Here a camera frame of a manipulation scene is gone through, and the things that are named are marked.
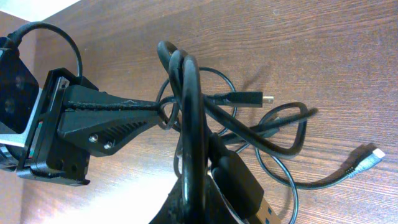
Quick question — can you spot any black usb cable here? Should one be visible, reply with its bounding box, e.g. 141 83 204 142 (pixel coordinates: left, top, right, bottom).
154 67 386 224
156 40 318 224

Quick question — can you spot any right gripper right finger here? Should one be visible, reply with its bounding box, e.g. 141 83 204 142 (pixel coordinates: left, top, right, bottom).
205 175 244 224

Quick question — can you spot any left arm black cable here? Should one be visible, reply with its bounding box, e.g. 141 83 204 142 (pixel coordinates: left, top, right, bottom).
7 21 84 78

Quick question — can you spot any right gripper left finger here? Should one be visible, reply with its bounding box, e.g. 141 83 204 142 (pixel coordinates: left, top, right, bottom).
149 177 184 224

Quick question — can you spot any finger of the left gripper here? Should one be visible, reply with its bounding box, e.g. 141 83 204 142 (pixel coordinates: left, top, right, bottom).
63 85 159 111
57 110 160 157

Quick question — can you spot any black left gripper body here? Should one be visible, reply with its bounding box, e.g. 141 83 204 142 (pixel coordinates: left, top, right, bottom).
17 68 99 186

